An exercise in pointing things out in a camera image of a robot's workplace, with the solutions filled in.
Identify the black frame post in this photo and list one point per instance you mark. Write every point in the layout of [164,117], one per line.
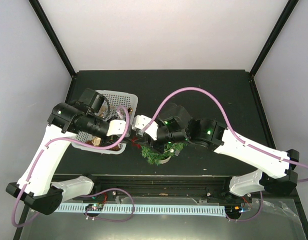
[279,25]
[40,13]

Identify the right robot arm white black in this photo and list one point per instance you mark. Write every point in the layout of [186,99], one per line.
[273,172]

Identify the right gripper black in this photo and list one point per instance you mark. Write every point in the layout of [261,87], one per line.
[159,149]

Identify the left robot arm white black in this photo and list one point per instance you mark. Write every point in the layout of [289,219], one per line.
[36,188]

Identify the light blue slotted cable duct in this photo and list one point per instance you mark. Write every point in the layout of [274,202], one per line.
[142,209]

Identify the wooden tree slice ornament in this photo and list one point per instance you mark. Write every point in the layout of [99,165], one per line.
[96,141]

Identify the red star ornament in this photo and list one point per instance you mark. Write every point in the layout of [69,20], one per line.
[135,143]

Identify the black frame post right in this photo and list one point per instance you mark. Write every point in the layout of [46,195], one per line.
[279,25]

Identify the black frame post left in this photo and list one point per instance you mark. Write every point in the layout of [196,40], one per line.
[40,13]

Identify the small green christmas tree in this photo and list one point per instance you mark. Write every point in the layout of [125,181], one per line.
[154,157]

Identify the white plastic perforated basket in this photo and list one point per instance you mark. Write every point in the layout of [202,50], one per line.
[107,112]

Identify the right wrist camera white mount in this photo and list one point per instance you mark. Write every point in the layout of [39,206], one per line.
[140,122]

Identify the fairy light string white bulbs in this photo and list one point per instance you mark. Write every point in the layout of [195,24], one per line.
[172,149]

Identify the white tree pot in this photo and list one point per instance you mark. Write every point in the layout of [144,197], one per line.
[163,161]

